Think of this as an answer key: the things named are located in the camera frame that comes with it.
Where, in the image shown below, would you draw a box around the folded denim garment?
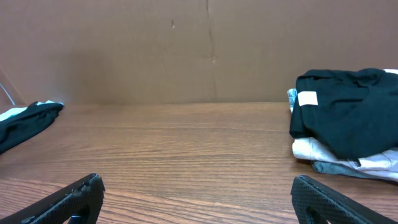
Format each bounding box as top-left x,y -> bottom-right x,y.
286,88 -> 398,182

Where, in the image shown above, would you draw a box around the black t-shirt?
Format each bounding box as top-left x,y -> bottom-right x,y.
289,68 -> 397,161

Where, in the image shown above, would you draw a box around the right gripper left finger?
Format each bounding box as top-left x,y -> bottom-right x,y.
1,174 -> 105,224

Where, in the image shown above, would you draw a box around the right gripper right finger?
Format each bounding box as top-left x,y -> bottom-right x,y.
290,175 -> 397,224

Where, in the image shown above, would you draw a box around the beige folded shorts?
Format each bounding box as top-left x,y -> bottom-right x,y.
291,68 -> 398,183

